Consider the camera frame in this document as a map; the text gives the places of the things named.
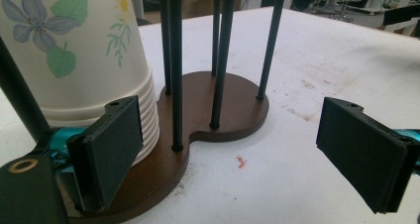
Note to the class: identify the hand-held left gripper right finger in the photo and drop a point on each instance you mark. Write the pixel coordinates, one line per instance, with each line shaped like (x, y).
(360, 151)

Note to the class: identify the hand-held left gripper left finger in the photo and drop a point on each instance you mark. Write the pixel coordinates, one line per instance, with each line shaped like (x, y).
(105, 158)

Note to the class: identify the stack of paper cups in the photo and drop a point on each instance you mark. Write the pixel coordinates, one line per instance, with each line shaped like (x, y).
(82, 35)

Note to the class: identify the wooden cup rack black rods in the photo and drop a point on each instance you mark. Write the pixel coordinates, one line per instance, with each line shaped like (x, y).
(234, 98)

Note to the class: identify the small red scrap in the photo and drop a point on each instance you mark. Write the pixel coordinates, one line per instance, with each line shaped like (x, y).
(241, 162)

